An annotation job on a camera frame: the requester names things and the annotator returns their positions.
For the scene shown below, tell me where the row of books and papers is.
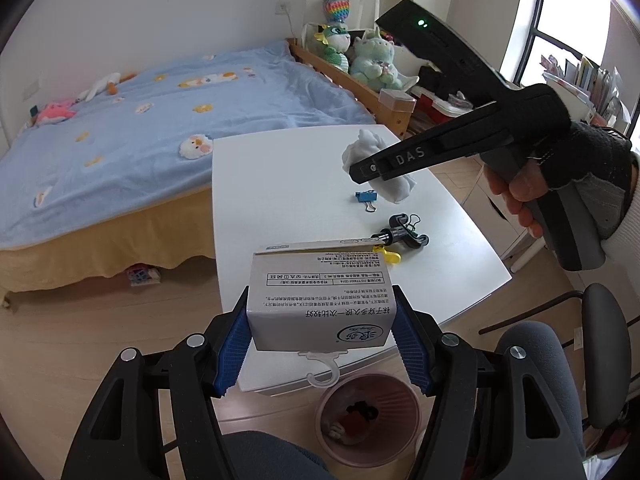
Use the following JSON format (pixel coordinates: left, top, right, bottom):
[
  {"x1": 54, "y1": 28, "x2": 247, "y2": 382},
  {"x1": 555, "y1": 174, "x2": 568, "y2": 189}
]
[{"x1": 542, "y1": 52, "x2": 636, "y2": 133}]

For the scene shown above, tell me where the white goose plush toy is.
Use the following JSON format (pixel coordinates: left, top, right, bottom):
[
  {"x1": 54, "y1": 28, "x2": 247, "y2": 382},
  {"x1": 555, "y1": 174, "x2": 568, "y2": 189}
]
[{"x1": 77, "y1": 72, "x2": 136, "y2": 103}]

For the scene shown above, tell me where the white cloth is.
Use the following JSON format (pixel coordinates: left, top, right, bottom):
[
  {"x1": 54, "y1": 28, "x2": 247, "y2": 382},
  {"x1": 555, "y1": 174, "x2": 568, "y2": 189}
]
[{"x1": 341, "y1": 129, "x2": 418, "y2": 205}]

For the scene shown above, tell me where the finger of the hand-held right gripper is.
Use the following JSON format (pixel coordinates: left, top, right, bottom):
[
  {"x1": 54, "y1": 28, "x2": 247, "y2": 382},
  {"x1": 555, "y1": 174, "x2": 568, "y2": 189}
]
[
  {"x1": 349, "y1": 126, "x2": 512, "y2": 185},
  {"x1": 405, "y1": 101, "x2": 503, "y2": 139}
]

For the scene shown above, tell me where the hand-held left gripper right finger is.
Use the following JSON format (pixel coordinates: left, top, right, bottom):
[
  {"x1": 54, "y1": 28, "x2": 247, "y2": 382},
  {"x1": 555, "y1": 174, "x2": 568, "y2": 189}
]
[{"x1": 391, "y1": 285, "x2": 588, "y2": 480}]

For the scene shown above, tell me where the white drawer cabinet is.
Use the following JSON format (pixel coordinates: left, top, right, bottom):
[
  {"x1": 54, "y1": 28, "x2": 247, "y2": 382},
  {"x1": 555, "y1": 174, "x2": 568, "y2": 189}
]
[{"x1": 462, "y1": 157, "x2": 548, "y2": 263}]

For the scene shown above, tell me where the red cooler box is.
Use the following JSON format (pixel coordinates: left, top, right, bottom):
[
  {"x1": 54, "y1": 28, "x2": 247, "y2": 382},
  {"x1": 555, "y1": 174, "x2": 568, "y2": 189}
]
[{"x1": 407, "y1": 91, "x2": 476, "y2": 128}]

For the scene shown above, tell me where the light green dinosaur plush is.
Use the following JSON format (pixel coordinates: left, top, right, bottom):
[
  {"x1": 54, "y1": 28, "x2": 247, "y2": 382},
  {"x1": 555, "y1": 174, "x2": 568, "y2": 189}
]
[{"x1": 350, "y1": 27, "x2": 418, "y2": 92}]

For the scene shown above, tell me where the white carton box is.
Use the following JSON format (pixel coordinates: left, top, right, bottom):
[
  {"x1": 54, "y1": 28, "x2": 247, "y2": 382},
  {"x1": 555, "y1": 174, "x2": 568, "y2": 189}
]
[{"x1": 246, "y1": 240, "x2": 399, "y2": 389}]

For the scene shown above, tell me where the wooden bed frame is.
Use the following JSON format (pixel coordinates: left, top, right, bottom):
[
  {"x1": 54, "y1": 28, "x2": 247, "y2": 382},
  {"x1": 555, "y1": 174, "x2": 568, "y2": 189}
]
[{"x1": 286, "y1": 37, "x2": 416, "y2": 138}]

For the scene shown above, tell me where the green dragon plush toy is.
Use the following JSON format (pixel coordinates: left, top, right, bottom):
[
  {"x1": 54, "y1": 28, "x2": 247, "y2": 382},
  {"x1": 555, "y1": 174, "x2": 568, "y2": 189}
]
[{"x1": 314, "y1": 22, "x2": 353, "y2": 73}]

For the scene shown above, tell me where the clear plastic box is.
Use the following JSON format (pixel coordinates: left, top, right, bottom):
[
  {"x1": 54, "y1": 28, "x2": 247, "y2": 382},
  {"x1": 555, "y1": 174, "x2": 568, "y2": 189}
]
[{"x1": 379, "y1": 87, "x2": 417, "y2": 113}]

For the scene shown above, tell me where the yellow plastic clip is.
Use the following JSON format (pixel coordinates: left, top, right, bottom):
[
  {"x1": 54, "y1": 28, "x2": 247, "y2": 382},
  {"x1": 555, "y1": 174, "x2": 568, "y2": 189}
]
[{"x1": 370, "y1": 245, "x2": 402, "y2": 265}]

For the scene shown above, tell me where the person's right hand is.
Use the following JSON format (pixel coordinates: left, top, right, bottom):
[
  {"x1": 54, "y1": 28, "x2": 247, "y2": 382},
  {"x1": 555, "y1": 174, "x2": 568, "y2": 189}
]
[{"x1": 486, "y1": 122, "x2": 640, "y2": 241}]

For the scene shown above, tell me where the yellow bed skirt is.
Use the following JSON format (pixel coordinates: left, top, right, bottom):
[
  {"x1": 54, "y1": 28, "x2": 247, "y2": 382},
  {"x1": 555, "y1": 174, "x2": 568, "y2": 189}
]
[{"x1": 0, "y1": 187, "x2": 216, "y2": 306}]

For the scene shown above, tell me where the black office chair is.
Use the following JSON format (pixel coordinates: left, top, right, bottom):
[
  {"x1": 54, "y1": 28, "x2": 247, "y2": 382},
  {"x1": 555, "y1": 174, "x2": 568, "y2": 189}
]
[{"x1": 477, "y1": 282, "x2": 640, "y2": 431}]

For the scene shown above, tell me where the pink trash bin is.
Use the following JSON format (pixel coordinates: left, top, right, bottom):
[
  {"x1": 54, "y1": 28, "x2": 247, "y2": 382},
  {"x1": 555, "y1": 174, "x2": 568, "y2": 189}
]
[{"x1": 315, "y1": 372, "x2": 423, "y2": 466}]

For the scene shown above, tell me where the dark framed window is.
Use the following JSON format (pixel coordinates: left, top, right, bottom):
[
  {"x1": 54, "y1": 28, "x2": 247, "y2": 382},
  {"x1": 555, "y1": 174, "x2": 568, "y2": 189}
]
[{"x1": 500, "y1": 0, "x2": 640, "y2": 91}]

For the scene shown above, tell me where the pink plush toy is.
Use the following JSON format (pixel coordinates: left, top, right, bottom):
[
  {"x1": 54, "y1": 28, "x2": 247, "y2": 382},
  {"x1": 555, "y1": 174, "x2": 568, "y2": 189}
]
[{"x1": 32, "y1": 100, "x2": 78, "y2": 126}]

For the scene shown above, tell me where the black clip holder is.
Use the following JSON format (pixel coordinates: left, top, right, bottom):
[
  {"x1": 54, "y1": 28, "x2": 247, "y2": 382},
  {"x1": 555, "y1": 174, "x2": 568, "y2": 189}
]
[{"x1": 372, "y1": 213, "x2": 431, "y2": 250}]

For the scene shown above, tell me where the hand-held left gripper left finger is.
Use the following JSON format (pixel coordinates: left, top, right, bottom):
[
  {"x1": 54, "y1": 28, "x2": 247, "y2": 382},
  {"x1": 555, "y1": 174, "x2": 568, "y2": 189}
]
[{"x1": 60, "y1": 285, "x2": 251, "y2": 480}]

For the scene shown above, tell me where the white low table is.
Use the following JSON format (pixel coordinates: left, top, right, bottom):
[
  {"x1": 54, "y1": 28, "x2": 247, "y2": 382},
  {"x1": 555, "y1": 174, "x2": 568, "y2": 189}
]
[{"x1": 211, "y1": 124, "x2": 512, "y2": 396}]

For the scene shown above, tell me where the bed with blue blanket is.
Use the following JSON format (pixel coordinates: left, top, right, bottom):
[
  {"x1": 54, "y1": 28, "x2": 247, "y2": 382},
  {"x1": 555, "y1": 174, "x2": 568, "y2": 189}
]
[{"x1": 0, "y1": 40, "x2": 376, "y2": 251}]

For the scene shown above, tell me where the person's left leg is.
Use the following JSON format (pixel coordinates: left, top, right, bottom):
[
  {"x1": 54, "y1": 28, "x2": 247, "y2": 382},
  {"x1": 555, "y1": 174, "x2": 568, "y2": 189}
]
[{"x1": 220, "y1": 430, "x2": 331, "y2": 480}]

